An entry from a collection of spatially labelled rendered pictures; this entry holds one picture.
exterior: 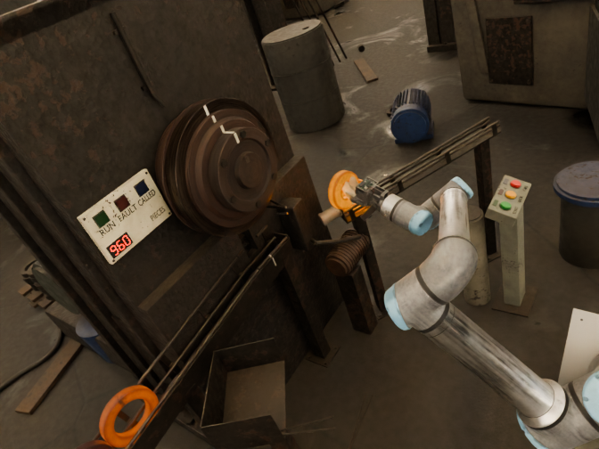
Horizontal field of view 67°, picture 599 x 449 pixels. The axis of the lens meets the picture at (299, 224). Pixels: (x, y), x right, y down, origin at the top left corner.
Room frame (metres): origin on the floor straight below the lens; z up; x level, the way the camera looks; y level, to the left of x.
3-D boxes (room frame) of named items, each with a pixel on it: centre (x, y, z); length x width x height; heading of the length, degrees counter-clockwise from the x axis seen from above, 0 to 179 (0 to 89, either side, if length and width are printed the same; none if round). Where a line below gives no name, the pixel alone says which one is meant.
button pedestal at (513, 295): (1.40, -0.83, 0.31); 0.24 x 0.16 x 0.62; 134
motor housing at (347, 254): (1.59, -0.16, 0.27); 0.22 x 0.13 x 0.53; 134
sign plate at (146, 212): (1.30, 0.49, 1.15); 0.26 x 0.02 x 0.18; 134
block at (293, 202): (1.63, 0.01, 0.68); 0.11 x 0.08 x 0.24; 44
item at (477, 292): (1.49, -0.69, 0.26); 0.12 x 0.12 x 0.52
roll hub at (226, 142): (1.38, 0.10, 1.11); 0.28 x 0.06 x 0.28; 134
